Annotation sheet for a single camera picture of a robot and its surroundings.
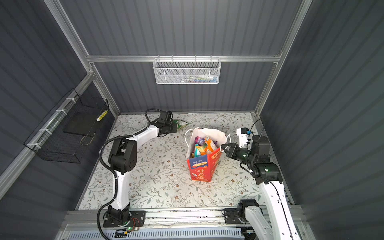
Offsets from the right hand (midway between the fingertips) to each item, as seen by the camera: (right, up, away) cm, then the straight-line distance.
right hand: (224, 146), depth 69 cm
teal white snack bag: (-12, -3, +7) cm, 14 cm away
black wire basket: (-77, +6, +4) cm, 77 cm away
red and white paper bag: (-10, -12, +5) cm, 16 cm away
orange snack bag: (-6, -2, +8) cm, 11 cm away
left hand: (-25, +8, +32) cm, 42 cm away
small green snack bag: (-25, +11, +36) cm, 45 cm away
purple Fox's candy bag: (-11, +1, +15) cm, 19 cm away
